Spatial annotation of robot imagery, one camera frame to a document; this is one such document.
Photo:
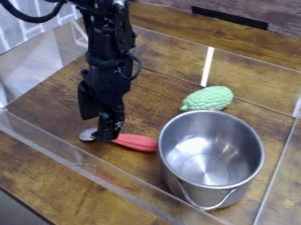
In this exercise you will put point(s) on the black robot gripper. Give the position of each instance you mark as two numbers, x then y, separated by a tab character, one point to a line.
111	39

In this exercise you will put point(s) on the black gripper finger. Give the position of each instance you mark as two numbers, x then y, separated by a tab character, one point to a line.
111	118

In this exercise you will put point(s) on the orange handled metal spoon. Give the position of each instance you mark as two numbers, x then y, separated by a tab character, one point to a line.
133	141

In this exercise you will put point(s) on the green bumpy toy gourd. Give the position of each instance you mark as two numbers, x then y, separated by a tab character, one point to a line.
212	98

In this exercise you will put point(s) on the stainless steel pot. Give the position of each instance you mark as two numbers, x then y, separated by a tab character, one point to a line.
212	154

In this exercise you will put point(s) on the clear acrylic corner bracket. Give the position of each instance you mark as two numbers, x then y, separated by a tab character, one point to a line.
79	35

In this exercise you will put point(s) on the clear acrylic enclosure walls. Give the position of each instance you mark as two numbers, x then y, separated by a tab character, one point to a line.
97	183

